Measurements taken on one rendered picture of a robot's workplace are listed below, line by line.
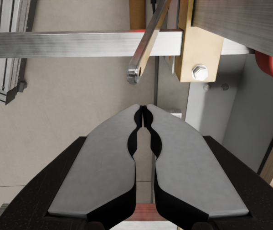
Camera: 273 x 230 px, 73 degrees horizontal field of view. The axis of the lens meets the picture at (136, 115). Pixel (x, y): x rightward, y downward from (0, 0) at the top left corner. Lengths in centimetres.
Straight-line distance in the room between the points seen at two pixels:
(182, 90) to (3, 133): 149
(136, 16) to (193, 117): 63
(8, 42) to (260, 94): 50
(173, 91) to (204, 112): 18
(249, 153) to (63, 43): 49
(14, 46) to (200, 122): 52
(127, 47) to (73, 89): 105
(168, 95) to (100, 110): 89
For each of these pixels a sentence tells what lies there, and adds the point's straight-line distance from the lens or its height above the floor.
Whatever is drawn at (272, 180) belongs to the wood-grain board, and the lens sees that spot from 41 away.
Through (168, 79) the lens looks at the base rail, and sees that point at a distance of 45.
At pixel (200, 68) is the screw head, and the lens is 26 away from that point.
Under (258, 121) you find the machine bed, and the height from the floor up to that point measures 75.
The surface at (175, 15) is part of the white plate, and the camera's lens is 33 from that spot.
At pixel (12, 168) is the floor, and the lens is 198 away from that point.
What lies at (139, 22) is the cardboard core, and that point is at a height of 8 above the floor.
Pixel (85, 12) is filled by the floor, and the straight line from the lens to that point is 115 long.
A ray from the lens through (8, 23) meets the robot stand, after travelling 106.
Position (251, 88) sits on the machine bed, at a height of 68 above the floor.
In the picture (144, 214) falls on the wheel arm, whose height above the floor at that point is 95.
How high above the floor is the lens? 112
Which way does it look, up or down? 59 degrees down
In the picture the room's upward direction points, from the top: 178 degrees counter-clockwise
